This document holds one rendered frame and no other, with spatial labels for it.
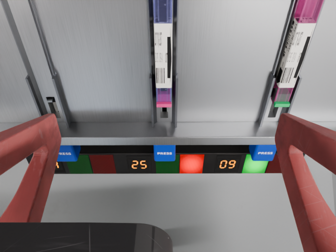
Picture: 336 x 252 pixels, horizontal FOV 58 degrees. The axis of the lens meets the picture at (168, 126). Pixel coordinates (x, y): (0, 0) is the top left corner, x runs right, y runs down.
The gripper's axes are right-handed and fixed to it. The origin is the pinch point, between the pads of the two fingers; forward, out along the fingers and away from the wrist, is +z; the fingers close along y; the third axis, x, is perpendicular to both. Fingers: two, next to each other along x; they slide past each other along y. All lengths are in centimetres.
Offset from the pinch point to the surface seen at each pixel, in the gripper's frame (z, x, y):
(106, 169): 18.1, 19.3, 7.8
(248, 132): 14.6, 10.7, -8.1
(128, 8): 14.5, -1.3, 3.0
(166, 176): 64, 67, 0
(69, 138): 13.9, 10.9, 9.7
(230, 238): 52, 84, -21
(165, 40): 13.7, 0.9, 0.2
